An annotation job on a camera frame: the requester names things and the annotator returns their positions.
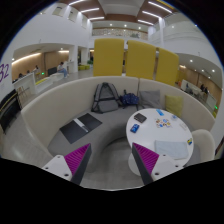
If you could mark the white reception counter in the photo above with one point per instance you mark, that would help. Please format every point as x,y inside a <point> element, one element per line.
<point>29,83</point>

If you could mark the small blue yellow item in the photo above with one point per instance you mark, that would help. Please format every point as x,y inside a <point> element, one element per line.
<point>189,141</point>

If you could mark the curved beige sofa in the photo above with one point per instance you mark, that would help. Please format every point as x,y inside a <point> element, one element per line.
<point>55,108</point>

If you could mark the small blue box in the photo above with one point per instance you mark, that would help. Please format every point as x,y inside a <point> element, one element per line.
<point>134,128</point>

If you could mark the light blue folded towel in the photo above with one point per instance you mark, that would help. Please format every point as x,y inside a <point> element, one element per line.
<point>175,150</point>

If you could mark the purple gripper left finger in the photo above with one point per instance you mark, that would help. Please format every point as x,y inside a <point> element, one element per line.
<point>72,166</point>

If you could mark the colourful cards pile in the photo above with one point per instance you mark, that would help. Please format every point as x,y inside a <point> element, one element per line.
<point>162,123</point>

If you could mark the yellow-green cushion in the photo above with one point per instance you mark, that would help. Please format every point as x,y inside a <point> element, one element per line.
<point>174,104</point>

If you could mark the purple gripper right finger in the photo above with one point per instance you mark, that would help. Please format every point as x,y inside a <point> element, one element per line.
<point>151,165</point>

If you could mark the dark blue bag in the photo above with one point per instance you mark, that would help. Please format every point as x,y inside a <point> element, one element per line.
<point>128,99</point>

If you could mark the black open folder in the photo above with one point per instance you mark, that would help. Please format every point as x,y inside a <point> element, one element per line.
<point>79,127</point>

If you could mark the yellow panel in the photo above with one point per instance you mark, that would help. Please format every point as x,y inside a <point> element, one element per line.
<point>167,67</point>
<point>108,57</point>
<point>140,60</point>

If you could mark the grey cushion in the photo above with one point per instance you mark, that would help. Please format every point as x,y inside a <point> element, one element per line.
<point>150,99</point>

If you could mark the round white table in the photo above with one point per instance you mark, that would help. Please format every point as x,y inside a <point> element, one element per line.
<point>148,133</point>

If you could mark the middle yellow panel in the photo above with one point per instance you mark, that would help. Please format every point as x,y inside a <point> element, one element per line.
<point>140,60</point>

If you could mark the right yellow panel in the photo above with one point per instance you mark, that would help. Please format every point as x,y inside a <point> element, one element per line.
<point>167,67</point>

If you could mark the grey backpack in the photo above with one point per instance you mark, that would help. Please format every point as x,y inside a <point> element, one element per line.
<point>106,98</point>

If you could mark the beige chair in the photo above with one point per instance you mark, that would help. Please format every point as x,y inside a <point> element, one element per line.
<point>204,147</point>

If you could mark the blue card pack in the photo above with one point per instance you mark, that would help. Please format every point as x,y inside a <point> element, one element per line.
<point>160,112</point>

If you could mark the seated person in white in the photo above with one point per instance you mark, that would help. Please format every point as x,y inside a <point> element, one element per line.
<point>61,69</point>

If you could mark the left yellow panel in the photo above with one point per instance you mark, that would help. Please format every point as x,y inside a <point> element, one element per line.
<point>108,57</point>

